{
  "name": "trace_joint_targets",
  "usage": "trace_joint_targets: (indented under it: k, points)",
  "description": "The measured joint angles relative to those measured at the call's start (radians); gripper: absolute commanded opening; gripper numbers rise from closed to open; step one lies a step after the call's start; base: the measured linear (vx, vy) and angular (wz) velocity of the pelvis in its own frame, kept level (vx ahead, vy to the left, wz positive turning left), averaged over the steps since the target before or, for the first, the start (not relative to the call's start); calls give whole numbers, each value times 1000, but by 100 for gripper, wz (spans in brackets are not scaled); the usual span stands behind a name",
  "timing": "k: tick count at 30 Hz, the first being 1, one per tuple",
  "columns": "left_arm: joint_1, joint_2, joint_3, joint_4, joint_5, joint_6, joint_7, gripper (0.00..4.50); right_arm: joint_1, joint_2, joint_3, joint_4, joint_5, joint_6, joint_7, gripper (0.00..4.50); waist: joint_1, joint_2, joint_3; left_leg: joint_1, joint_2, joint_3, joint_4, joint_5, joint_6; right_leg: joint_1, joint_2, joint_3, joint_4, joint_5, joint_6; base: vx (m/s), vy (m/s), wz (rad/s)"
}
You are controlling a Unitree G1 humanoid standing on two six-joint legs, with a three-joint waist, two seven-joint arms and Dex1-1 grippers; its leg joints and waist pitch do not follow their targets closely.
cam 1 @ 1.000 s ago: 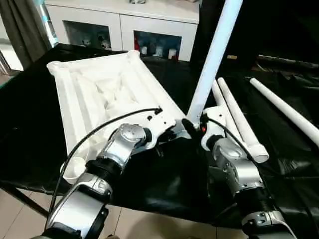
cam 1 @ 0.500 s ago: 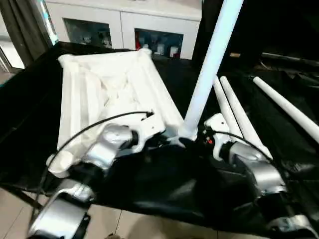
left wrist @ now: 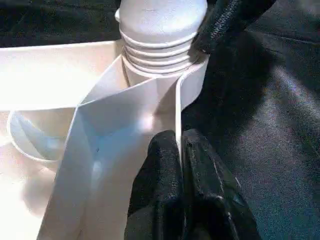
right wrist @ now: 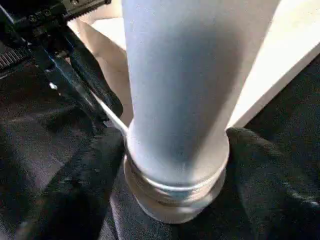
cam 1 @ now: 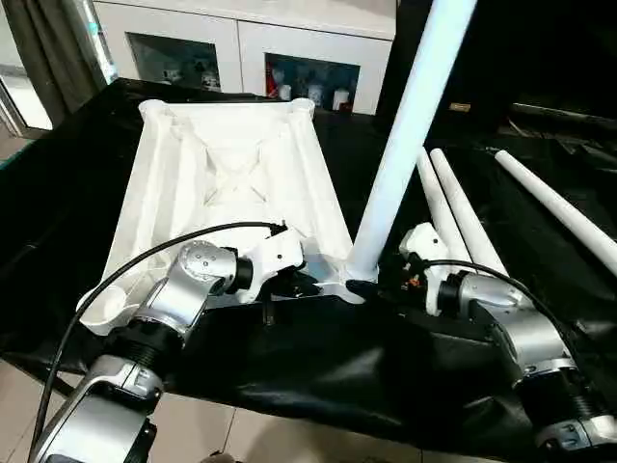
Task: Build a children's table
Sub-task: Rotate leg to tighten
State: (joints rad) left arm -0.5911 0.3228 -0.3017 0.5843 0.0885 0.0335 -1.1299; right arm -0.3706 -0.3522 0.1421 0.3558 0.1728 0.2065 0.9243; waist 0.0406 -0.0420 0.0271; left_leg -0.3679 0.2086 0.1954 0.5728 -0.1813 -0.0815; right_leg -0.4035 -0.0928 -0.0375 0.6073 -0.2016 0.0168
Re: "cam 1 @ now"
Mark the white plastic table leg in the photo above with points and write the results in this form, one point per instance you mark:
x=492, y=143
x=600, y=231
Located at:
x=438, y=207
x=463, y=207
x=414, y=120
x=554, y=207

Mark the white plastic table top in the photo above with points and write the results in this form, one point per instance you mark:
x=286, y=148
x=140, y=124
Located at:
x=193, y=193

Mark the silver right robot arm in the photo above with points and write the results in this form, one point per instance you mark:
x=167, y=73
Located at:
x=516, y=318

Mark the black mat cloth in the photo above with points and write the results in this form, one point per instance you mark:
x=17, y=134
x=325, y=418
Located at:
x=328, y=357

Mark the small tan label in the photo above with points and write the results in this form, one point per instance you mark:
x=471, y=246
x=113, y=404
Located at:
x=459, y=106

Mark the long black rod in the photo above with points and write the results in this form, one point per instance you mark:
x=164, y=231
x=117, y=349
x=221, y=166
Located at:
x=564, y=116

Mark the white display cabinet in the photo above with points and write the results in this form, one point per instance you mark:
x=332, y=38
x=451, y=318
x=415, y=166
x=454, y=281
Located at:
x=241, y=29

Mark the dark tall cabinet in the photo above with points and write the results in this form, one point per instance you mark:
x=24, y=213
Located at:
x=530, y=48

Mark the grey curtain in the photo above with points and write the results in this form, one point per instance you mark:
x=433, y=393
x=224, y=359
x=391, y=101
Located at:
x=53, y=48

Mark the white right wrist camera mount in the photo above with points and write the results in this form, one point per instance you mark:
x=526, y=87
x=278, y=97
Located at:
x=429, y=241

